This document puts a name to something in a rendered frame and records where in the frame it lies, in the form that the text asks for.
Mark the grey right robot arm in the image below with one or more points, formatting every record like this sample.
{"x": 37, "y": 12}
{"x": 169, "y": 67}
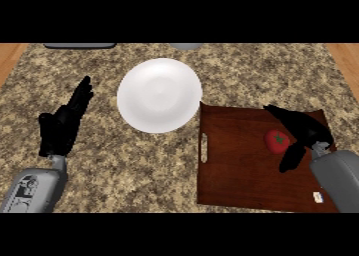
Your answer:
{"x": 341, "y": 180}

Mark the red tomato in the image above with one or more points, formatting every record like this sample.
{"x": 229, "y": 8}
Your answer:
{"x": 277, "y": 141}

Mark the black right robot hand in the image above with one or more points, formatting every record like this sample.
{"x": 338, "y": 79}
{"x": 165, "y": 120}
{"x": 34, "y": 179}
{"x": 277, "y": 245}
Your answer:
{"x": 301, "y": 125}

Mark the white oval plate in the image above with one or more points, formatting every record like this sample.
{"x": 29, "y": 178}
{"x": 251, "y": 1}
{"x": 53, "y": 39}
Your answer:
{"x": 159, "y": 95}

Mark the grey round object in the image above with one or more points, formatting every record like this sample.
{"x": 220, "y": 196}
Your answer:
{"x": 186, "y": 46}

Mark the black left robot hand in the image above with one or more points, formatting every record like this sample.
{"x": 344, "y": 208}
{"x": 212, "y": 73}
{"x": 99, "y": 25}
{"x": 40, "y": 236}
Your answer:
{"x": 63, "y": 126}

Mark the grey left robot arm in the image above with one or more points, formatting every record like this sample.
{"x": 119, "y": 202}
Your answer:
{"x": 35, "y": 190}

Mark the dark brown wooden tray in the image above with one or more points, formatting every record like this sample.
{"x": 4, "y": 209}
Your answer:
{"x": 242, "y": 166}

